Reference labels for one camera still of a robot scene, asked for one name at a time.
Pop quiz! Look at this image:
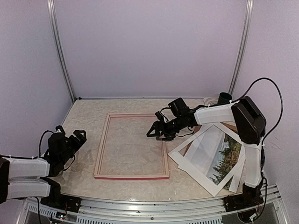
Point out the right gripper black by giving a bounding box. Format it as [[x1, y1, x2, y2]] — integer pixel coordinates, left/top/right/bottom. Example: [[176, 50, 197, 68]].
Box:
[[146, 115, 185, 140]]

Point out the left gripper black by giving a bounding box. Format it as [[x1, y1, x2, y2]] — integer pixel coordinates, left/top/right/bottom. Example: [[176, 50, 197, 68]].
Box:
[[59, 130, 86, 164]]

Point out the clear acrylic glass sheet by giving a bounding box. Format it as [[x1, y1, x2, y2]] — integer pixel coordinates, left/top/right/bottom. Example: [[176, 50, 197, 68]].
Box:
[[102, 115, 165, 175]]

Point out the wooden picture frame pink edge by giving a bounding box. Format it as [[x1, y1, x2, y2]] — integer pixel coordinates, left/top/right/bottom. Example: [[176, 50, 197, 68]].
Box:
[[93, 113, 170, 181]]

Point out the landscape photo print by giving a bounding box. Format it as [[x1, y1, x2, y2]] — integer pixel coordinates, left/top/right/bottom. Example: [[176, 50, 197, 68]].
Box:
[[186, 127, 242, 186]]

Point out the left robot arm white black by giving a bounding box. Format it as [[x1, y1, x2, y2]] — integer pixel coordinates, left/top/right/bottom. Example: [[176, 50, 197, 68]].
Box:
[[0, 126, 87, 208]]

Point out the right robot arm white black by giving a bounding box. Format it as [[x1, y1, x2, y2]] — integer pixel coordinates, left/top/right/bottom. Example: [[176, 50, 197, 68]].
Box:
[[146, 96, 266, 207]]

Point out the white round coaster plate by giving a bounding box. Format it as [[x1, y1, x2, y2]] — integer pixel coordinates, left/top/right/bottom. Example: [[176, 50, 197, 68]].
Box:
[[203, 97, 218, 106]]

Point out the brown backing board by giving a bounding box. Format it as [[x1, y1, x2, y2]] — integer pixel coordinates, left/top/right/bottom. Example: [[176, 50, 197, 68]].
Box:
[[182, 122, 238, 156]]

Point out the dark green cup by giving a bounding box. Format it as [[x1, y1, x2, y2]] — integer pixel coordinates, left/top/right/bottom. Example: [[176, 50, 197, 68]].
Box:
[[217, 92, 232, 105]]

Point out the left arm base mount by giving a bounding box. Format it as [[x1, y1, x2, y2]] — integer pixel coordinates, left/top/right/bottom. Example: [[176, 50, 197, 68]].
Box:
[[41, 177, 82, 213]]

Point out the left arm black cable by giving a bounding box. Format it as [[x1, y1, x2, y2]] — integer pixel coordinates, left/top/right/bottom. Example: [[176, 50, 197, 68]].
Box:
[[35, 197, 47, 224]]

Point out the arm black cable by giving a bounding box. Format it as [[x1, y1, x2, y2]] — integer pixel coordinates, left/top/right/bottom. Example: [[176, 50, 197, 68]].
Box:
[[242, 77, 285, 143], [35, 197, 47, 224]]

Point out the front aluminium rail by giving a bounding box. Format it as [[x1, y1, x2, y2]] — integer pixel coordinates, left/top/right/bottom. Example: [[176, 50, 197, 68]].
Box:
[[16, 184, 288, 224]]

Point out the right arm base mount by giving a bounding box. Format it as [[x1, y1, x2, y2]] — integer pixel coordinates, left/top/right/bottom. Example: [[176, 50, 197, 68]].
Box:
[[223, 181, 264, 212]]

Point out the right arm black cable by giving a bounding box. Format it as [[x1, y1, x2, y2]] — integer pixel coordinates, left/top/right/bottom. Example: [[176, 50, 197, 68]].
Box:
[[242, 77, 285, 143]]

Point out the left aluminium post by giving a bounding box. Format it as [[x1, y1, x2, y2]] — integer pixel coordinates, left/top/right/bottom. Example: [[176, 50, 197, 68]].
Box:
[[47, 0, 77, 104]]

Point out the aluminium post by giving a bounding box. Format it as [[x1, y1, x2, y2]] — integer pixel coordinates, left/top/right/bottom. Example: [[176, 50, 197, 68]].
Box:
[[47, 0, 77, 104], [228, 0, 254, 95]]

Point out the right aluminium post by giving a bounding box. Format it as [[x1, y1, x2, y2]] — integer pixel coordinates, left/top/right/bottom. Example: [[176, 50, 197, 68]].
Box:
[[228, 0, 254, 95]]

